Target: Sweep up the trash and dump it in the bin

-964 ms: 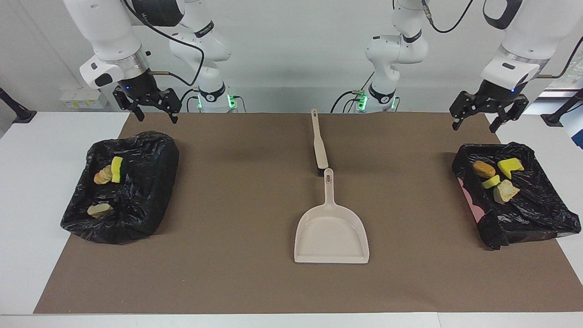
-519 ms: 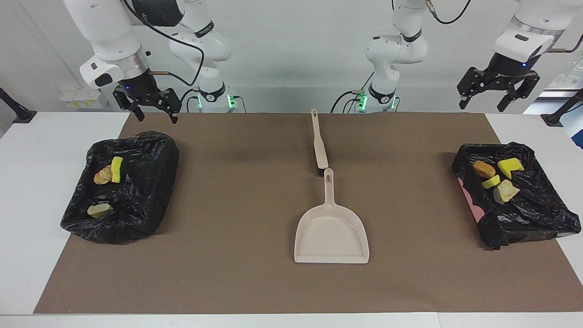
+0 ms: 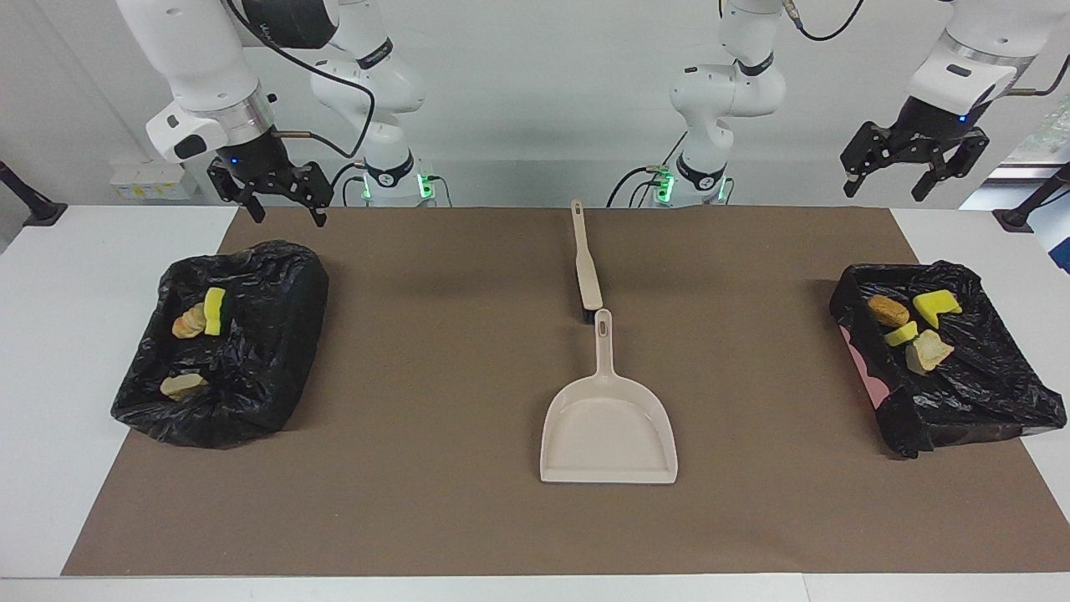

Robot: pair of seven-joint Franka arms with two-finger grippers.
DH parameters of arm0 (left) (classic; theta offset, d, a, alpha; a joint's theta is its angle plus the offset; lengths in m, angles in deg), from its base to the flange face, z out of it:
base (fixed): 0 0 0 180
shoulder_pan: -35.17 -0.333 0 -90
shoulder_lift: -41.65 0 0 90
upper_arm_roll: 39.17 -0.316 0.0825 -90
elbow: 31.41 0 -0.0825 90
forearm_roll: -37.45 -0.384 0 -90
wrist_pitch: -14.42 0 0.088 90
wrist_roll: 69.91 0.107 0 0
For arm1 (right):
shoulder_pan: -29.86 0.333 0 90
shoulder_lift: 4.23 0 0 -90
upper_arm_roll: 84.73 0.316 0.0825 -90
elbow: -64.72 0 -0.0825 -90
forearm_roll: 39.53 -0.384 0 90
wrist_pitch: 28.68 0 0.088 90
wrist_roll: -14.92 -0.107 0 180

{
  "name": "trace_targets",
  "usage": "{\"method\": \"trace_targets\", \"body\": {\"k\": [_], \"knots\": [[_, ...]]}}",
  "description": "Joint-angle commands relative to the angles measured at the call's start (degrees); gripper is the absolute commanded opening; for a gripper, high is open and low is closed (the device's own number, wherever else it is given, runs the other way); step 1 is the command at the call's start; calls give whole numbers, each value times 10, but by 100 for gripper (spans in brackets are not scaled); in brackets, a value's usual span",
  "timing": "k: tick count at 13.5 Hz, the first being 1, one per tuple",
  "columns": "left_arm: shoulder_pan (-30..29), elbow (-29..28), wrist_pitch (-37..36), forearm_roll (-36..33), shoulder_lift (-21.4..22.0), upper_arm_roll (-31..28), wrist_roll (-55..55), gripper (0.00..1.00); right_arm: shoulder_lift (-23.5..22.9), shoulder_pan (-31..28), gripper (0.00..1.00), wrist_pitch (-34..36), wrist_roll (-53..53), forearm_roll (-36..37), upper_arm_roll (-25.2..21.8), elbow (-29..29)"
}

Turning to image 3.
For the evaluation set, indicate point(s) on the pale flaky bread piece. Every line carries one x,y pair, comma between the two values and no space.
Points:
182,385

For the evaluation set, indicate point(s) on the yellow notched sponge piece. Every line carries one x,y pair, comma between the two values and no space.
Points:
936,305

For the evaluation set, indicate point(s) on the white wall socket box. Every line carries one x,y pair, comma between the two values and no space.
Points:
142,180

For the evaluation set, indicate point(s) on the small green yellow sponge piece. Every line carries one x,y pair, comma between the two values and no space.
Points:
901,334

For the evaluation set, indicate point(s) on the black bag lined pink bin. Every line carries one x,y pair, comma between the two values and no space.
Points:
961,393

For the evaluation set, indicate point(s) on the orange striped croissant piece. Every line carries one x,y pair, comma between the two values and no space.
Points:
926,351

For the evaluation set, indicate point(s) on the brown bread roll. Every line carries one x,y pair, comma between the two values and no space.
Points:
888,311

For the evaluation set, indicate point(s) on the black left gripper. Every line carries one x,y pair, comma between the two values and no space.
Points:
924,125

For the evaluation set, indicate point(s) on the black stand foot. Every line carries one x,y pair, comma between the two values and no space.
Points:
1024,216
38,209

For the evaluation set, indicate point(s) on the brown table mat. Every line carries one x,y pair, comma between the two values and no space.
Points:
501,518

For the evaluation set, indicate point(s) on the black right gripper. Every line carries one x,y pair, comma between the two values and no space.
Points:
259,163

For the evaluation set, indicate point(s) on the beige plastic dustpan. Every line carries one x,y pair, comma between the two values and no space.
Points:
610,435

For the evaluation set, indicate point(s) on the large green yellow sponge piece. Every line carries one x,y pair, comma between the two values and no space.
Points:
216,311

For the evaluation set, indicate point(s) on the golden croissant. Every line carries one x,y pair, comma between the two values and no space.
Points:
189,322

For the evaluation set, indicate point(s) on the beige hand brush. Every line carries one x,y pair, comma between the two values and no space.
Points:
585,267

